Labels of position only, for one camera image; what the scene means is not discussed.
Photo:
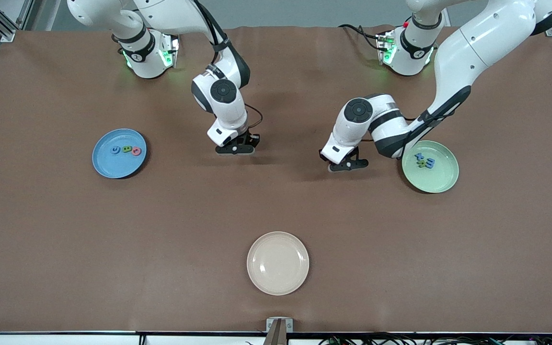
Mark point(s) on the blue plate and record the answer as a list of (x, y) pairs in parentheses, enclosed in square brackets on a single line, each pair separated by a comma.
[(113, 167)]

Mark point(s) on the brown table mat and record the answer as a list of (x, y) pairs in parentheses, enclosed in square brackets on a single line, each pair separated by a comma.
[(113, 239)]

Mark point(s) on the beige plate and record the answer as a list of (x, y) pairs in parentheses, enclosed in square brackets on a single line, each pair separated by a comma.
[(278, 263)]

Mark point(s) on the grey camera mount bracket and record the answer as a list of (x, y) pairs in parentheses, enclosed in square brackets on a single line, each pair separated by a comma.
[(278, 328)]

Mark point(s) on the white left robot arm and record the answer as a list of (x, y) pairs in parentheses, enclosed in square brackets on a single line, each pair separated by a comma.
[(472, 48)]

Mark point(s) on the light green plate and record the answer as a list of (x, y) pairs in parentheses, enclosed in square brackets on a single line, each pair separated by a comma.
[(436, 179)]

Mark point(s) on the green foam letter B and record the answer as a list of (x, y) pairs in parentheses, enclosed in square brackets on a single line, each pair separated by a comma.
[(127, 150)]

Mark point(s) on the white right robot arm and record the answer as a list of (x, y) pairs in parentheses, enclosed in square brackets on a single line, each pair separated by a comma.
[(230, 112)]

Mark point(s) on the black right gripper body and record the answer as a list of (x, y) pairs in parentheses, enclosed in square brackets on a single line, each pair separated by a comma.
[(248, 139)]

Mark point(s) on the blue foam letter E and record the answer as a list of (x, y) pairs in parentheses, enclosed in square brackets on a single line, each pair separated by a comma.
[(430, 163)]

